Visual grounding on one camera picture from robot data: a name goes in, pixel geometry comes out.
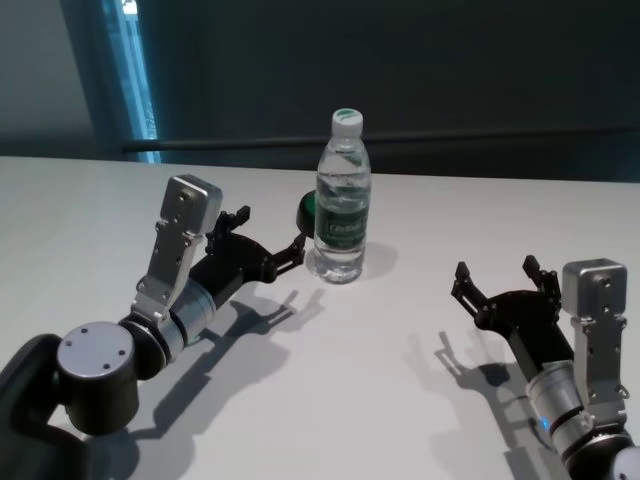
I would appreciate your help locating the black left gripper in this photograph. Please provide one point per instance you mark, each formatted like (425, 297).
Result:
(235, 262)

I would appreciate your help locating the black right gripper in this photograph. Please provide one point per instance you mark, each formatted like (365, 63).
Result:
(530, 325)

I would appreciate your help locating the clear Cestbon water bottle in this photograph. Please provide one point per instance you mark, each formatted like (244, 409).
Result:
(341, 220)

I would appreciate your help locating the green button on black base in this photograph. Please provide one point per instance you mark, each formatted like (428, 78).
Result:
(305, 212)

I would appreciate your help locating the blue lit window strip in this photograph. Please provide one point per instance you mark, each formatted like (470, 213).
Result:
(132, 80)

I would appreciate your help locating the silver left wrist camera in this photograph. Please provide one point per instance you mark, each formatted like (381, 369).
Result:
(175, 240)

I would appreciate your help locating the grey horizontal rail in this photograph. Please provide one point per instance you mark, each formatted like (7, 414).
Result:
(450, 141)

